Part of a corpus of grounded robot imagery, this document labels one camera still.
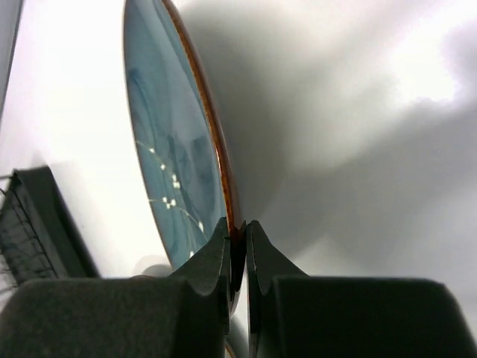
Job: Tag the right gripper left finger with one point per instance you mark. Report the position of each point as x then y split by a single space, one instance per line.
185 314

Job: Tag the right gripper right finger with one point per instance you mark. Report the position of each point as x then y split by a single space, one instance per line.
292 314

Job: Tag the teal plate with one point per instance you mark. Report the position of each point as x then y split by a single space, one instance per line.
179 141

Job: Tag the black wire dish rack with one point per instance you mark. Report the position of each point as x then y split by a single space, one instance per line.
39 239

